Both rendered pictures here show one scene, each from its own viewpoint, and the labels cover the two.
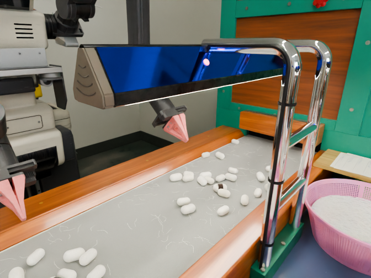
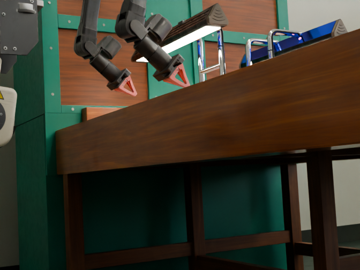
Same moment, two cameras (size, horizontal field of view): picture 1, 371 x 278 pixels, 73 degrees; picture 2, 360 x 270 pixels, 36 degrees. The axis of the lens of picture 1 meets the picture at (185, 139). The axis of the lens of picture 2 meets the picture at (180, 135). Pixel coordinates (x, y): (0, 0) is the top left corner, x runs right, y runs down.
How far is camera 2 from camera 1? 1.98 m
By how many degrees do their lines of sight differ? 76
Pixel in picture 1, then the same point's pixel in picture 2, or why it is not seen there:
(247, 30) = (69, 39)
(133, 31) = (95, 9)
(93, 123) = not seen: outside the picture
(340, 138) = not seen: hidden behind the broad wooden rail
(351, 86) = (152, 81)
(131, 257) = not seen: hidden behind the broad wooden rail
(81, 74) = (216, 13)
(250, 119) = (98, 112)
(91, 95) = (222, 20)
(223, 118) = (55, 124)
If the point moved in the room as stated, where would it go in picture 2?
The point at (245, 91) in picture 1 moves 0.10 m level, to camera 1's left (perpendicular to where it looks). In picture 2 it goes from (74, 92) to (62, 90)
